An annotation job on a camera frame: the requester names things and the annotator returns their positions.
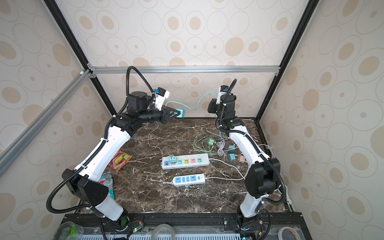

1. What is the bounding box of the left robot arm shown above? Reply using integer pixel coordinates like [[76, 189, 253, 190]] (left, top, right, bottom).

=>
[[46, 66, 181, 226]]

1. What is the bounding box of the horizontal aluminium bar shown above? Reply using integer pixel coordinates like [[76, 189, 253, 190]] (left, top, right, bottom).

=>
[[90, 66, 280, 74]]

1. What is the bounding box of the thin white usb cable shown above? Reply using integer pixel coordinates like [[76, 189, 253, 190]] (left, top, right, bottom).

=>
[[146, 121, 164, 157]]

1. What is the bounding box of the orange snack bag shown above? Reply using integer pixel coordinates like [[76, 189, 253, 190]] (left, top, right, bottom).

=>
[[109, 150, 132, 172]]

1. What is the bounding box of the clear plastic cup green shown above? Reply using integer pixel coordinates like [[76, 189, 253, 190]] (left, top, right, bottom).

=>
[[54, 222, 84, 240]]

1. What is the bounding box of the light green charger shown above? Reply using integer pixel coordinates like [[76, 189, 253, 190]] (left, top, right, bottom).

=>
[[207, 139, 216, 147]]

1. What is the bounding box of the left diagonal aluminium bar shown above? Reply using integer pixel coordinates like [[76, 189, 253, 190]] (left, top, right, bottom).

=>
[[1, 70, 91, 175]]

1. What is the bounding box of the teal usb cable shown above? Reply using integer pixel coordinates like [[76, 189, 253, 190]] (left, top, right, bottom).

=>
[[165, 91, 220, 112]]

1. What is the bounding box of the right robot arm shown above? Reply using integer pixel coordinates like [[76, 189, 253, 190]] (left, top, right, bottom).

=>
[[208, 79, 287, 219]]

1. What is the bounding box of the teal charger plug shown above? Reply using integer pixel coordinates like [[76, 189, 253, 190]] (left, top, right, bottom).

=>
[[169, 156, 178, 165]]

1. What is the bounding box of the thick white power cord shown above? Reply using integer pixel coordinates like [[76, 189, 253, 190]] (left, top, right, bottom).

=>
[[205, 143, 293, 206]]

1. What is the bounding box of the white multicolour power strip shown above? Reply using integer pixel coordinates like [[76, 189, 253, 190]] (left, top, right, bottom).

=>
[[161, 154, 210, 170]]

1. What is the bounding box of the pink charger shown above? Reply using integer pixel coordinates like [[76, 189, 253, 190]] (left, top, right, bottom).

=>
[[237, 155, 246, 163]]

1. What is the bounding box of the white blue power strip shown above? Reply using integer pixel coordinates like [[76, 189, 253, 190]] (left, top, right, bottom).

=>
[[172, 174, 206, 187]]

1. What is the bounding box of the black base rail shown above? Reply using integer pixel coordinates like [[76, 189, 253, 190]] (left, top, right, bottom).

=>
[[62, 212, 312, 240]]

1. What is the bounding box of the teal snack bag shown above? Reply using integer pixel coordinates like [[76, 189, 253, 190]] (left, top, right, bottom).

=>
[[99, 174, 115, 199]]

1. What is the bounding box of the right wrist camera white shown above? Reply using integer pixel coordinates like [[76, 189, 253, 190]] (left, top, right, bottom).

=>
[[216, 85, 229, 105]]

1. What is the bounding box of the tape roll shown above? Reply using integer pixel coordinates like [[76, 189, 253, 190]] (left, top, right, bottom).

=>
[[278, 227, 301, 240]]

